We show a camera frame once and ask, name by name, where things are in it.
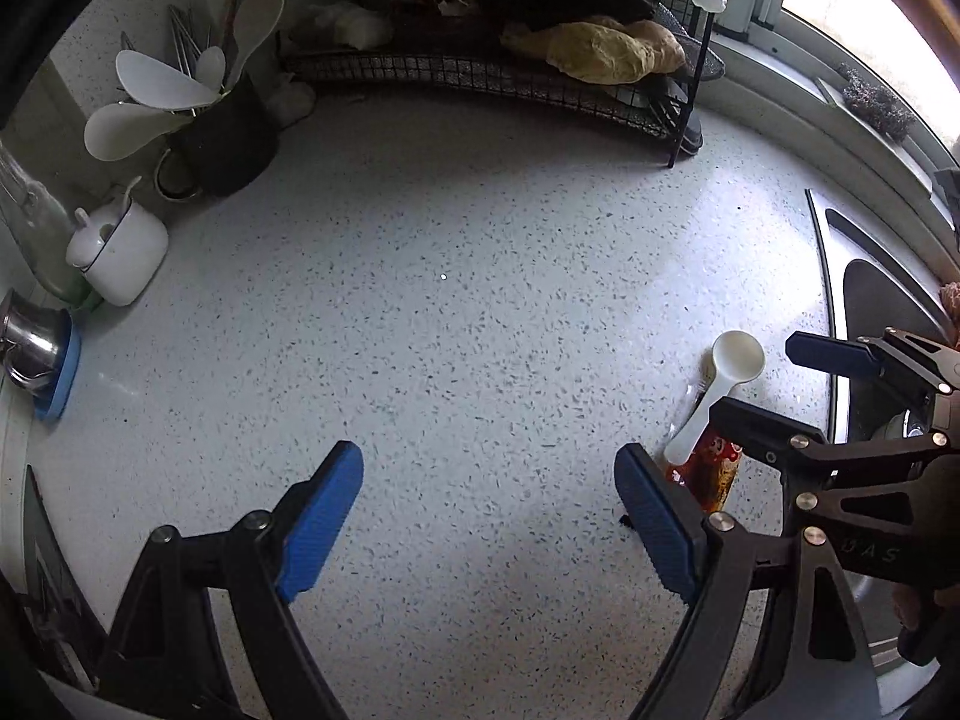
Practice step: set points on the white fluffy cloth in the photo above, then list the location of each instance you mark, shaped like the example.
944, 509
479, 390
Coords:
352, 24

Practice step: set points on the white rice paddle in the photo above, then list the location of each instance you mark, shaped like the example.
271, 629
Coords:
161, 79
259, 22
124, 131

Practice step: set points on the yellow cloth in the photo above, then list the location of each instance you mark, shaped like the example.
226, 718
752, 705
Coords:
600, 49

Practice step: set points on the white ceramic jar spoon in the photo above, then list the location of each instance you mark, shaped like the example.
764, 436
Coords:
126, 199

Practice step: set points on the steel sink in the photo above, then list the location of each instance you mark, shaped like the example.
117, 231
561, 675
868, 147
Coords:
877, 300

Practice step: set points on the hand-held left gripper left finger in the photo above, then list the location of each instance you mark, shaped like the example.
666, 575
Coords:
322, 525

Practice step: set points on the grey speckled cloth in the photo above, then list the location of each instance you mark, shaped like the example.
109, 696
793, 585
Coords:
694, 45

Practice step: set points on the steel pot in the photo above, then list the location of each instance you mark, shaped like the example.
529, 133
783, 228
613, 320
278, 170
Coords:
30, 345

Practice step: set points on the dark utensil holder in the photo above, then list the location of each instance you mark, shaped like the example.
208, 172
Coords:
229, 139

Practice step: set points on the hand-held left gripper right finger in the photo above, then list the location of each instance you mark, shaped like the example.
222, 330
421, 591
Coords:
652, 532

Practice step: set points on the red clear snack packet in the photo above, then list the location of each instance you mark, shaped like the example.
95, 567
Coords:
709, 476

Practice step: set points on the white plastic scoop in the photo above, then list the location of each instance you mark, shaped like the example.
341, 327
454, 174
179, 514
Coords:
739, 356

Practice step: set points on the white ceramic condiment jar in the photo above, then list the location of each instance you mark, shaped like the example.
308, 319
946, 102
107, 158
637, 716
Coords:
127, 255

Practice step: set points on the bundle of metal chopsticks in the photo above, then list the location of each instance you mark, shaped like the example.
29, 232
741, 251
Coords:
184, 34

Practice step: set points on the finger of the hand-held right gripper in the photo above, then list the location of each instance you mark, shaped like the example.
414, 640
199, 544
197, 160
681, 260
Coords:
825, 352
750, 424

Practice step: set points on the grey dried plant bunch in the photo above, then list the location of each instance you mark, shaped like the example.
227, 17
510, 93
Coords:
877, 101

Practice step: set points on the white rag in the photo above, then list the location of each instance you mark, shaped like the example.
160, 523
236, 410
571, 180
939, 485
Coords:
292, 101

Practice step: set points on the white window frame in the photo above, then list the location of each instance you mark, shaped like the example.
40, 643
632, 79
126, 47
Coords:
825, 52

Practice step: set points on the clear glass bottle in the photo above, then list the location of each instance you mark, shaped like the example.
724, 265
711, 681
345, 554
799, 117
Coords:
37, 232

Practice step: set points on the person's right hand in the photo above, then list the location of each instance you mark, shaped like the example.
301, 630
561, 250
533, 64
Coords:
909, 606

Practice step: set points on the pink scrubber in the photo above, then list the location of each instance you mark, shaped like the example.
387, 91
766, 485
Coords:
951, 294

